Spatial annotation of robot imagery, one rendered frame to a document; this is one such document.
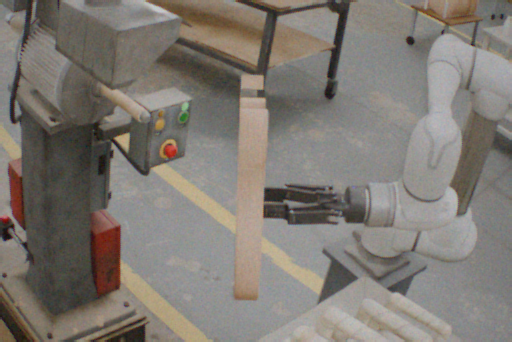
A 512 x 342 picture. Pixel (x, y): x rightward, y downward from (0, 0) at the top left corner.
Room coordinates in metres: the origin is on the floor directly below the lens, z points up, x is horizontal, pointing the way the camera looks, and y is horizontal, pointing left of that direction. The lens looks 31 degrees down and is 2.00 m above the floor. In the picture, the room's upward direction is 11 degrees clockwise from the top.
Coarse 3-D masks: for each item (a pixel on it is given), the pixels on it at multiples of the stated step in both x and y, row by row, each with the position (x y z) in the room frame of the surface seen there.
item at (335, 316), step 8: (328, 312) 0.88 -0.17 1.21; (336, 312) 0.88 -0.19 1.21; (344, 312) 0.88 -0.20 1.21; (328, 320) 0.87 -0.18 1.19; (336, 320) 0.87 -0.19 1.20; (344, 320) 0.86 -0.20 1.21; (352, 320) 0.86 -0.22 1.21; (344, 328) 0.85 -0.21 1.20; (352, 328) 0.85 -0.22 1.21; (360, 328) 0.84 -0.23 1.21; (368, 328) 0.84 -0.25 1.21; (352, 336) 0.84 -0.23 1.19; (360, 336) 0.83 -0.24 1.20; (368, 336) 0.83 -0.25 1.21; (376, 336) 0.82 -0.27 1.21
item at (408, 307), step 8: (392, 296) 1.14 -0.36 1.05; (400, 296) 1.14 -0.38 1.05; (400, 304) 1.12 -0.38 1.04; (408, 304) 1.11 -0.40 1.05; (408, 312) 1.10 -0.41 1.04; (416, 312) 1.09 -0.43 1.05; (424, 312) 1.09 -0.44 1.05; (424, 320) 1.07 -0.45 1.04; (432, 320) 1.06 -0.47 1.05; (440, 320) 1.06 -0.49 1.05; (432, 328) 1.05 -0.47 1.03; (440, 328) 1.04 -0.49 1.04; (448, 328) 1.04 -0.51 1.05
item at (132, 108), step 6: (102, 90) 1.49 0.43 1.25; (108, 90) 1.48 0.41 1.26; (114, 90) 1.47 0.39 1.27; (108, 96) 1.47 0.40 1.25; (114, 96) 1.46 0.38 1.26; (120, 96) 1.45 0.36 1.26; (126, 96) 1.45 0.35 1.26; (114, 102) 1.45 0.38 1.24; (120, 102) 1.43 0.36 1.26; (126, 102) 1.42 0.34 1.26; (132, 102) 1.42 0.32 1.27; (126, 108) 1.41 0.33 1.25; (132, 108) 1.40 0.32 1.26; (138, 108) 1.40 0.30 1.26; (132, 114) 1.40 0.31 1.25; (138, 114) 1.38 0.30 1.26; (138, 120) 1.38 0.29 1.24
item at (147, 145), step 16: (144, 96) 1.76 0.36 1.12; (160, 96) 1.77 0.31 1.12; (176, 96) 1.79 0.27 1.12; (176, 112) 1.74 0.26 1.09; (144, 128) 1.68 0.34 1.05; (176, 128) 1.75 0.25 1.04; (144, 144) 1.68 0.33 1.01; (160, 144) 1.70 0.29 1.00; (176, 144) 1.75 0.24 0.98; (128, 160) 1.74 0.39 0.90; (144, 160) 1.67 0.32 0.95; (160, 160) 1.71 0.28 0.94
